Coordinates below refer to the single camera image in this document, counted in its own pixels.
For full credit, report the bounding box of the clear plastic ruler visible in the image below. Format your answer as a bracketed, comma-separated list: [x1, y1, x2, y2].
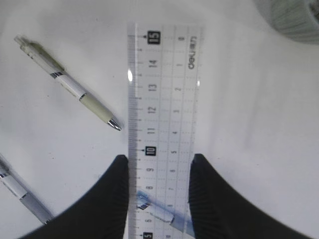
[128, 23, 203, 239]

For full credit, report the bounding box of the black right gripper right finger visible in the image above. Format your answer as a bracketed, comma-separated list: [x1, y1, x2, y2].
[188, 154, 307, 239]

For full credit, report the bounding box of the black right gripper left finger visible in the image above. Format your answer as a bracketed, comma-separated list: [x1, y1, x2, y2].
[24, 155, 129, 239]

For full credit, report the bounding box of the light blue grey pen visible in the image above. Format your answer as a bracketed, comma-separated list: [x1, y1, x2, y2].
[136, 191, 195, 237]

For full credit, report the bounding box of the white grey pen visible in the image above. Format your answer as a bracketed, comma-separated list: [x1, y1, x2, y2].
[0, 155, 53, 225]

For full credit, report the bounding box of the green woven plastic basket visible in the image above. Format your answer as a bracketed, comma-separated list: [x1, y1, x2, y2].
[254, 0, 319, 45]

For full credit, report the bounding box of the cream white pen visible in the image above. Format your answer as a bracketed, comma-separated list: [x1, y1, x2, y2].
[14, 36, 122, 131]

